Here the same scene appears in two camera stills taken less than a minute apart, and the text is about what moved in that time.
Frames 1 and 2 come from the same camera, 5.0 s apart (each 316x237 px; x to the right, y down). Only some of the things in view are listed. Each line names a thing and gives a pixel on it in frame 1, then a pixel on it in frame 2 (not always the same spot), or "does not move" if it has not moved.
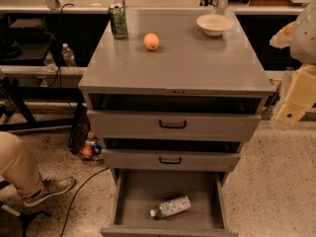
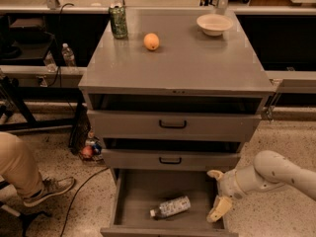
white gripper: (305, 39) -> (227, 184)
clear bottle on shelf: (68, 55) does not move
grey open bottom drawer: (136, 192) does not move
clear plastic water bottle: (175, 206) does not move
